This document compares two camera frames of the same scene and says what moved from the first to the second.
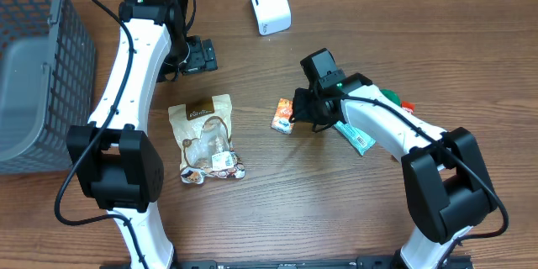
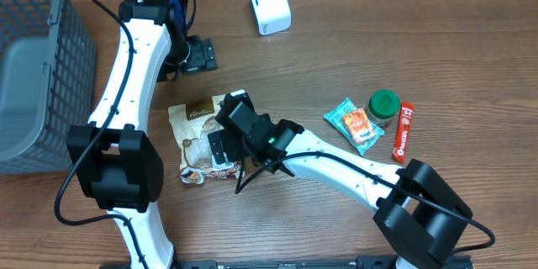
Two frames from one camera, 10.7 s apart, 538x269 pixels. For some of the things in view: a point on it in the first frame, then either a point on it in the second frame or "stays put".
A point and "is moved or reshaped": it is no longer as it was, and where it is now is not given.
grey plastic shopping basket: (48, 71) stays put
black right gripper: (301, 113) → (232, 142)
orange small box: (281, 121) is moved or reshaped
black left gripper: (201, 56) stays put
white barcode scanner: (271, 4) stays put
